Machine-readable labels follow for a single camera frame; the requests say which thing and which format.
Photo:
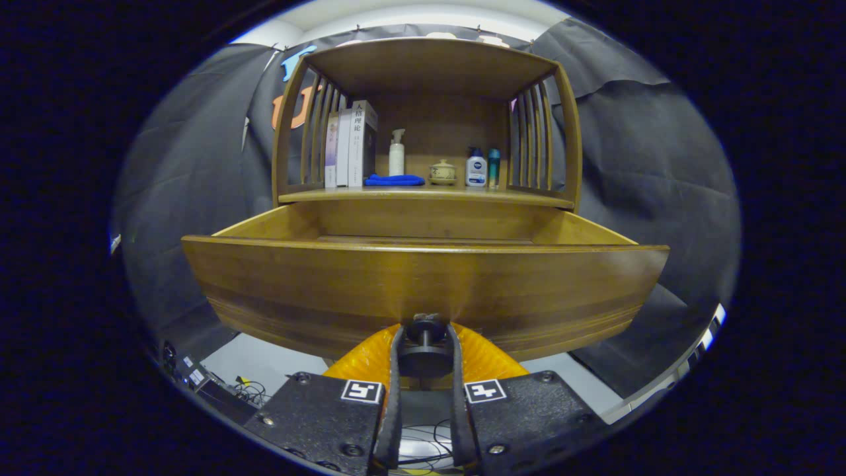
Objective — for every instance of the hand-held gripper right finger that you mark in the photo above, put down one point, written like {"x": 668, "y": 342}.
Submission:
{"x": 457, "y": 410}

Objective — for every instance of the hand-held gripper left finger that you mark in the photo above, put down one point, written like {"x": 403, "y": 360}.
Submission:
{"x": 394, "y": 396}

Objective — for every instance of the black drawer knob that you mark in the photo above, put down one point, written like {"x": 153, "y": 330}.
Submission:
{"x": 425, "y": 360}

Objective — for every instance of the wooden drawer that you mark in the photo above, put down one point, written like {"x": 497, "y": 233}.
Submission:
{"x": 330, "y": 291}

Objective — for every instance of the wooden countertop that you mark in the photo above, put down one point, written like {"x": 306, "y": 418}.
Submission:
{"x": 423, "y": 194}

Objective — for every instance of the wooden cabinet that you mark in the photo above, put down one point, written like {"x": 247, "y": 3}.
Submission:
{"x": 429, "y": 66}

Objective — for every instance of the blue cloth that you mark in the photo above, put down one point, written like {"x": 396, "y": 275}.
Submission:
{"x": 394, "y": 180}

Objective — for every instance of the beige lidded tea cup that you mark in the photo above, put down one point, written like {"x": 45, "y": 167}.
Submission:
{"x": 442, "y": 173}

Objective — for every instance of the white pump bottle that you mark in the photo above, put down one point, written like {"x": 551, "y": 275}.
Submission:
{"x": 396, "y": 158}

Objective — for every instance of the white lotion bottle blue cap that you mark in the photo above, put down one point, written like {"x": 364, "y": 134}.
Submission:
{"x": 476, "y": 172}

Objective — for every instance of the teal bottle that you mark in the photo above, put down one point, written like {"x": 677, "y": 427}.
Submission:
{"x": 494, "y": 168}

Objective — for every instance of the grey book with portrait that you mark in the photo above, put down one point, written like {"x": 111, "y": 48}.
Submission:
{"x": 357, "y": 152}

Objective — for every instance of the white book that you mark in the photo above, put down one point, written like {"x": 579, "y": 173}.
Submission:
{"x": 343, "y": 152}

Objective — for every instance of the purple book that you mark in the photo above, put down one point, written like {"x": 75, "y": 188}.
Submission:
{"x": 331, "y": 152}

